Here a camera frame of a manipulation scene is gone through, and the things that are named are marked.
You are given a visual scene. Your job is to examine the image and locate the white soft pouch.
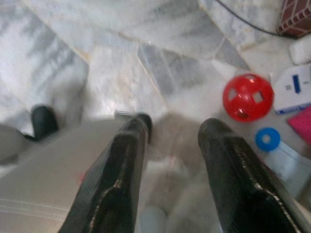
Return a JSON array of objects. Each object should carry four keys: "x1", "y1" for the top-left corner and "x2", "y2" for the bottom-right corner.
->
[{"x1": 289, "y1": 36, "x2": 311, "y2": 65}]

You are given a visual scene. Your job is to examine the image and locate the white box with blue print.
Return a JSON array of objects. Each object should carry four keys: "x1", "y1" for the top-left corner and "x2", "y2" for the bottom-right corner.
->
[{"x1": 269, "y1": 64, "x2": 311, "y2": 115}]

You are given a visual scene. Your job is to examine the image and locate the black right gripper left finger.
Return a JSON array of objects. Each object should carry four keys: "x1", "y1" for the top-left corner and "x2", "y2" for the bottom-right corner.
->
[{"x1": 57, "y1": 113, "x2": 153, "y2": 233}]

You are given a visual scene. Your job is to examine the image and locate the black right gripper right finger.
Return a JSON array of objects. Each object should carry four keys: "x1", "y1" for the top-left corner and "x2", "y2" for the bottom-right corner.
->
[{"x1": 198, "y1": 118, "x2": 301, "y2": 233}]

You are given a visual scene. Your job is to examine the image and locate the pink flat item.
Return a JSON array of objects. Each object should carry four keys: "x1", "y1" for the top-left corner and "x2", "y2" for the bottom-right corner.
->
[{"x1": 288, "y1": 110, "x2": 311, "y2": 142}]

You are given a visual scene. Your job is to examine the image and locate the red perforated plastic ball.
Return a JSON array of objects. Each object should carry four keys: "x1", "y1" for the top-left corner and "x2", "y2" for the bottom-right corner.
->
[{"x1": 223, "y1": 73, "x2": 275, "y2": 122}]

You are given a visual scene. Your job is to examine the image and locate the white bottle with blue cap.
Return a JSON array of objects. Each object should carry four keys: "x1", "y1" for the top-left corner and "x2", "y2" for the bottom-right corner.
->
[{"x1": 254, "y1": 128, "x2": 311, "y2": 200}]

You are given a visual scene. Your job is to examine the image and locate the thin black floor cable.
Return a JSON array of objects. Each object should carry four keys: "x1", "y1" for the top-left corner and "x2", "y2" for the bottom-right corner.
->
[{"x1": 215, "y1": 0, "x2": 278, "y2": 35}]

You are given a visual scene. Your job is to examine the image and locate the red brick pattern block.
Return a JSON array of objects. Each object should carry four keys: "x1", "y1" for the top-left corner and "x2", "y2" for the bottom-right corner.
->
[{"x1": 276, "y1": 0, "x2": 311, "y2": 38}]

